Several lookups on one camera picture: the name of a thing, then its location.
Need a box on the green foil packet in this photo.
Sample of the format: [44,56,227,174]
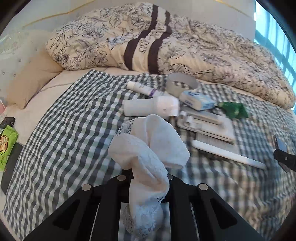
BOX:
[218,102,249,119]

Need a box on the small white purple tube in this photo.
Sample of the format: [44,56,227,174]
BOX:
[127,81,164,97]

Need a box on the grey tape ring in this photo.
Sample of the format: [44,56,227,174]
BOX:
[166,72,200,98]

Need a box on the checkered cloth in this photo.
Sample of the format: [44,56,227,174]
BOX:
[4,70,295,240]

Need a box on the window with blue bars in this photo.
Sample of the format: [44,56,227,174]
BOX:
[253,0,296,88]

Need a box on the white handheld device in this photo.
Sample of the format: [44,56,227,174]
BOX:
[123,96,180,118]

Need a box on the white comb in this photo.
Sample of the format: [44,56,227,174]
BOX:
[191,133,266,170]

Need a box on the beige pillow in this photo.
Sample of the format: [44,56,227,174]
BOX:
[6,49,64,109]

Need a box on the white lace sock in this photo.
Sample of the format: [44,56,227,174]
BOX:
[108,114,190,239]

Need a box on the black flat box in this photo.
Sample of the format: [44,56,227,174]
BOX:
[1,143,23,194]

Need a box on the green snack packet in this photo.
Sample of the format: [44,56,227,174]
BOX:
[0,125,19,172]

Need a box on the blue white tissue pack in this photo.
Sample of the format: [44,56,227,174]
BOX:
[179,90,216,111]

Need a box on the white lint roller tray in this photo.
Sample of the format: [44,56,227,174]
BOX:
[177,106,235,143]

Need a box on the floral quilt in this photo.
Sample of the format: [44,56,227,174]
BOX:
[46,2,295,109]

